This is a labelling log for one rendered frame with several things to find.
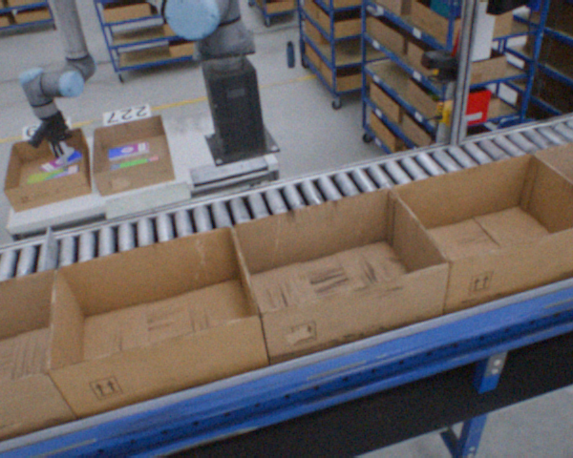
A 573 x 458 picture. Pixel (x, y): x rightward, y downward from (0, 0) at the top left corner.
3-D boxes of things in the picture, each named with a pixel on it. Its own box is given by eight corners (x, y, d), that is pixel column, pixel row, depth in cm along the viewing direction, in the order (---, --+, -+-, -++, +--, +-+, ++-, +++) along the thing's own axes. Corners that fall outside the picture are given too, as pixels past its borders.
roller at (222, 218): (225, 207, 183) (222, 196, 180) (258, 309, 144) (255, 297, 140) (211, 211, 182) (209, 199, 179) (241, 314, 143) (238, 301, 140)
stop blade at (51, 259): (59, 247, 171) (50, 226, 165) (48, 351, 136) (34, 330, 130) (58, 248, 171) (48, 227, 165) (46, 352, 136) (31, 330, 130)
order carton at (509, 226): (519, 205, 140) (531, 152, 129) (595, 274, 118) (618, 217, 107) (387, 239, 134) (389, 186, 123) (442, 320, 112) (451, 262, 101)
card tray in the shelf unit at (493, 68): (406, 60, 263) (407, 41, 256) (458, 50, 268) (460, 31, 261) (447, 89, 232) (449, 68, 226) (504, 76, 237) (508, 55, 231)
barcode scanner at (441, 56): (415, 78, 183) (421, 50, 177) (444, 77, 186) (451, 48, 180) (424, 85, 178) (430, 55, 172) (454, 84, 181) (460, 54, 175)
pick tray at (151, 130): (167, 135, 220) (161, 114, 214) (177, 179, 191) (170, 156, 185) (100, 149, 216) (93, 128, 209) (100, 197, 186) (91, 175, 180)
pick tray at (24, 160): (90, 147, 218) (81, 126, 212) (92, 194, 189) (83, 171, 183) (22, 163, 212) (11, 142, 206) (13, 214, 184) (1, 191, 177)
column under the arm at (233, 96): (204, 137, 215) (187, 60, 194) (263, 124, 220) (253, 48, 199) (215, 167, 196) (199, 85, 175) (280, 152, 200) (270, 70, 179)
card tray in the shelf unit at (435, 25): (410, 19, 251) (411, -2, 245) (466, 10, 255) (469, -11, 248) (446, 45, 220) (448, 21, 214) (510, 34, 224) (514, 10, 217)
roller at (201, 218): (207, 212, 182) (204, 200, 179) (235, 316, 143) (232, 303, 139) (194, 215, 181) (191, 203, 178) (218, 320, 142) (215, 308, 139)
